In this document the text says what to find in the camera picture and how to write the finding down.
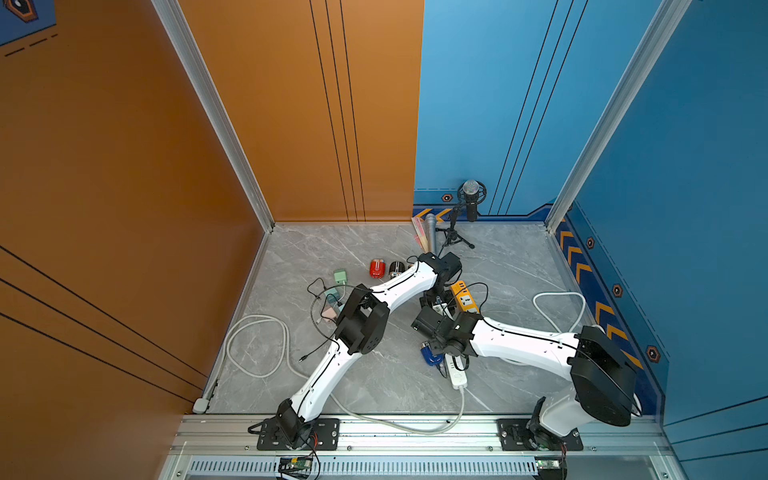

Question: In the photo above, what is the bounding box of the yellow power strip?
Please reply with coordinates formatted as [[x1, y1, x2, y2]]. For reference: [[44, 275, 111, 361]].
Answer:
[[450, 281, 480, 313]]

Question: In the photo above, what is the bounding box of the teal USB charger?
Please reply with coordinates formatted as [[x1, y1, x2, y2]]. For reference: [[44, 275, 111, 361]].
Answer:
[[324, 288, 341, 304]]

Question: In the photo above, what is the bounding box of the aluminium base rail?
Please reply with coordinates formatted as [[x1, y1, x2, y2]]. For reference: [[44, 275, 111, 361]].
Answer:
[[157, 413, 601, 480]]

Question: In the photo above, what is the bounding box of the white power strip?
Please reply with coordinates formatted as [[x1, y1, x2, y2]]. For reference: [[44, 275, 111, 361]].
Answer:
[[429, 305, 468, 390]]

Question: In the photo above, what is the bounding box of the green USB charger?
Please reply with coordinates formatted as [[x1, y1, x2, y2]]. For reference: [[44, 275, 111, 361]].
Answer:
[[334, 269, 348, 285]]

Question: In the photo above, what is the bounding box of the white cable of yellow strip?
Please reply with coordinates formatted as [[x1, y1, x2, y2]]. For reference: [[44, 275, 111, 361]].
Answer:
[[479, 291, 643, 418]]

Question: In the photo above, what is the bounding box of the black electric shaver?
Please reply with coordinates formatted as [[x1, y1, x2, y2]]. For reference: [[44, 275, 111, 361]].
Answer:
[[388, 261, 407, 278]]

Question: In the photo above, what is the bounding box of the black microphone on tripod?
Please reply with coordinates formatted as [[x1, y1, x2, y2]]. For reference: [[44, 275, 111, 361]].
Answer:
[[437, 180, 487, 256]]

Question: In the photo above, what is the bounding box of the pink USB charger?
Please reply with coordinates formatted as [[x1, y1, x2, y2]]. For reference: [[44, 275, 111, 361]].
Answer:
[[321, 307, 338, 322]]

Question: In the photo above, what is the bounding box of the grey handheld microphone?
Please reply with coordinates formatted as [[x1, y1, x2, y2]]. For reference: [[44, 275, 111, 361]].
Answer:
[[424, 213, 438, 254]]

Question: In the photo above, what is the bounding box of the red electric shaver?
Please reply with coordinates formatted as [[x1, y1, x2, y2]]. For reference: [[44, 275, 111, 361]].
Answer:
[[369, 259, 387, 279]]

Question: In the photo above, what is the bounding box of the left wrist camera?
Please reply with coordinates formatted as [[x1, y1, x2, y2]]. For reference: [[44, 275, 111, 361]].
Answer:
[[437, 252, 462, 283]]

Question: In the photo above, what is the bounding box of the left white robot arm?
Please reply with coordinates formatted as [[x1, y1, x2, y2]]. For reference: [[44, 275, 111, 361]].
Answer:
[[275, 253, 462, 447]]

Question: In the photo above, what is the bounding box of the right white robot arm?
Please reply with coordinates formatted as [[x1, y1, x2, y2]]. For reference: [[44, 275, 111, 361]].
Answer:
[[411, 307, 642, 452]]

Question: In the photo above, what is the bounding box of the blue electric shaver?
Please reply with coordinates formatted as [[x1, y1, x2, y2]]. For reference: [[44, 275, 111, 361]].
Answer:
[[420, 343, 444, 367]]

